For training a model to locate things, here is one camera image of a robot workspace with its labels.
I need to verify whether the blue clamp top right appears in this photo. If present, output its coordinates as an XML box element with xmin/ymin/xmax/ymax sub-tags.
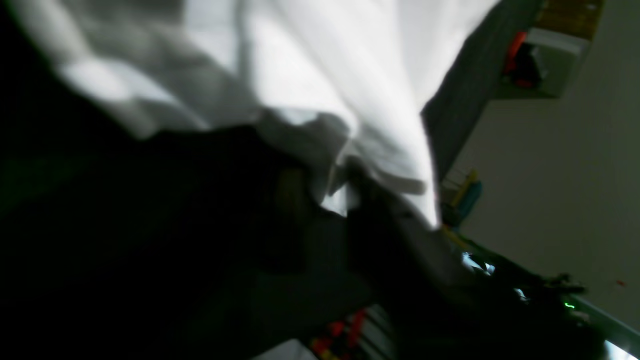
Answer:
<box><xmin>439</xmin><ymin>168</ymin><xmax>483</xmax><ymax>228</ymax></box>

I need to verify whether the black table cloth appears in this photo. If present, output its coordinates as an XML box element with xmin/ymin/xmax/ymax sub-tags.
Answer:
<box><xmin>421</xmin><ymin>0</ymin><xmax>543</xmax><ymax>182</ymax></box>

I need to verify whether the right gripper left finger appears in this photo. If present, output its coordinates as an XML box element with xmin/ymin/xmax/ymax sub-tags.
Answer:
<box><xmin>150</xmin><ymin>126</ymin><xmax>349</xmax><ymax>360</ymax></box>

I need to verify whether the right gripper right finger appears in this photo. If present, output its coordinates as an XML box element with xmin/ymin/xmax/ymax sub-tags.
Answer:
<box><xmin>345</xmin><ymin>160</ymin><xmax>546</xmax><ymax>360</ymax></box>

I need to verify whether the orange clamp top right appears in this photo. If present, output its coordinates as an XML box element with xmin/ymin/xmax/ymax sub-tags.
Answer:
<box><xmin>502</xmin><ymin>31</ymin><xmax>548</xmax><ymax>89</ymax></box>

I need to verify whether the white printed t-shirt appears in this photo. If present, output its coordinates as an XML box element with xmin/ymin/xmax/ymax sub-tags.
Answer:
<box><xmin>7</xmin><ymin>0</ymin><xmax>498</xmax><ymax>230</ymax></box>

